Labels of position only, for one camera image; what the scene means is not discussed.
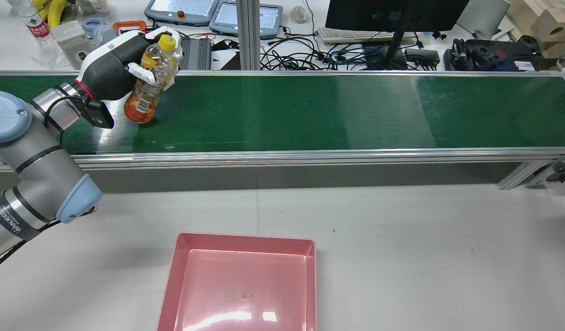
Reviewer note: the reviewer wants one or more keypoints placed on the black Huawei monitor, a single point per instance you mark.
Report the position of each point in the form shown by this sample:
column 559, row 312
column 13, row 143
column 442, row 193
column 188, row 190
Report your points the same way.
column 379, row 14

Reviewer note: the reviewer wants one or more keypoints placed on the silver laptop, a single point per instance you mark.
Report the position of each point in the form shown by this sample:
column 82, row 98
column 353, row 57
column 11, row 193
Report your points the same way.
column 484, row 16

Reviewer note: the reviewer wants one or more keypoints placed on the aluminium camera post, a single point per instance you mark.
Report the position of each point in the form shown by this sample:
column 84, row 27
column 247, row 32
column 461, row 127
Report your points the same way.
column 248, row 37

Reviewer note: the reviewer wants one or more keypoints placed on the white keyboard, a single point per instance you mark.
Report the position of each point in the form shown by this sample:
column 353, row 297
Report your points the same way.
column 356, row 36

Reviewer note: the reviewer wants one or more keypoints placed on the grey finned box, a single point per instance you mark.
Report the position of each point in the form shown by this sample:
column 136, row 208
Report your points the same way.
column 197, row 53

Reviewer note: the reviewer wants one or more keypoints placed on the green conveyor belt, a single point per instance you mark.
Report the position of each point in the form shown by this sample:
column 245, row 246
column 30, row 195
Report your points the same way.
column 310, row 110

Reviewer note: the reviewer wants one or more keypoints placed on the large cardboard box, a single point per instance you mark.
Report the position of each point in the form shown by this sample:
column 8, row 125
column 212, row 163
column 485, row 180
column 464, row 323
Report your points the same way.
column 526, row 9

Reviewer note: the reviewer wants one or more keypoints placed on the grey teach pendant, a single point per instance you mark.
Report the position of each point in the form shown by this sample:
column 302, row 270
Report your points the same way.
column 223, row 18
column 172, row 7

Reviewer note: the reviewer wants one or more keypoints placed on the yellow banana bunch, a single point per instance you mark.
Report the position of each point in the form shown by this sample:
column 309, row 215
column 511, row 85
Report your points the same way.
column 57, row 11

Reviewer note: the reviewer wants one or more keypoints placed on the orange juice bottle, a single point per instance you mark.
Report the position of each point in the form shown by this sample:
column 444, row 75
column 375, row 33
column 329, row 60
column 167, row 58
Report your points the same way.
column 142, row 103

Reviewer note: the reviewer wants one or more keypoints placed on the white jar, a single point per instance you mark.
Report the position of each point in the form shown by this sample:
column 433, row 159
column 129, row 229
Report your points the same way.
column 98, row 7

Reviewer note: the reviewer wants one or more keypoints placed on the orange frame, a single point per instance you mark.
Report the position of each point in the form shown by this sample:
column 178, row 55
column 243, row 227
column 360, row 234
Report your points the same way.
column 128, row 22

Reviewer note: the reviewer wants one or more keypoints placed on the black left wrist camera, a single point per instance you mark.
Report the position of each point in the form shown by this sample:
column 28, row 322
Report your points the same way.
column 98, row 117

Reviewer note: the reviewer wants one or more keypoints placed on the clear water bottle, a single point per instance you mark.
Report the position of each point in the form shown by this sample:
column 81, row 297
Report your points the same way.
column 36, row 27

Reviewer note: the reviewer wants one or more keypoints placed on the black disc part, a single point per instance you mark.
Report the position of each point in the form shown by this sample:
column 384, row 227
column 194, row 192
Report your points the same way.
column 489, row 53

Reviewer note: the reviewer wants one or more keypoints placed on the grey plastic pouch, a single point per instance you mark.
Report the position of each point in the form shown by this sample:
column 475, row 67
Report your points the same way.
column 71, row 43

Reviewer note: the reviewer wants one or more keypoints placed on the white computer mouse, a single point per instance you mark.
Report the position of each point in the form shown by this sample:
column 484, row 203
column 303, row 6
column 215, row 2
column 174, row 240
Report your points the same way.
column 299, row 14

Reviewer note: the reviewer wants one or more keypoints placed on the black USB hub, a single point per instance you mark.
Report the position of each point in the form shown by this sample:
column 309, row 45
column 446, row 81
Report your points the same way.
column 422, row 56

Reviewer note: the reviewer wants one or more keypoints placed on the pink plastic basket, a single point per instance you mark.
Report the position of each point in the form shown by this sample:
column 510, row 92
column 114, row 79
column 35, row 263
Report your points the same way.
column 241, row 289

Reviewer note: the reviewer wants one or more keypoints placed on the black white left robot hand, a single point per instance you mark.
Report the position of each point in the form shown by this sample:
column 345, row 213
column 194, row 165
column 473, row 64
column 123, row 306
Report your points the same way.
column 108, row 69

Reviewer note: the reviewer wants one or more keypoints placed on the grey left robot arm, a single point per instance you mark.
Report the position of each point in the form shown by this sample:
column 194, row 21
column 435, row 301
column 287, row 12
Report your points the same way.
column 30, row 161

